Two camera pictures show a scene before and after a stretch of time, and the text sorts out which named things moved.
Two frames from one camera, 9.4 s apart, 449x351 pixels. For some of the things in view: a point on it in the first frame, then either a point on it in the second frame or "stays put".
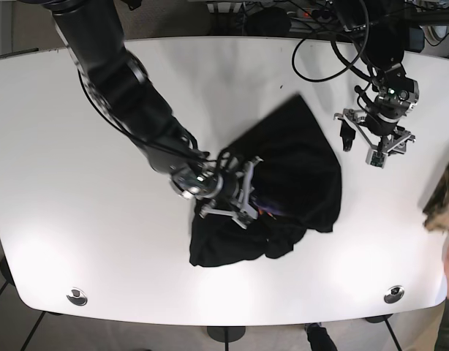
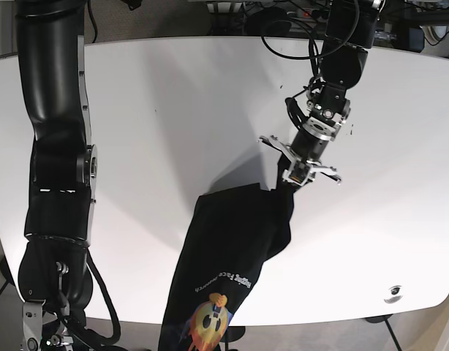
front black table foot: (226, 334) stays put
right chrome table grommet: (394, 294) stays put
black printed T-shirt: (297, 186) → (233, 232)
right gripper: (384, 134) → (300, 171)
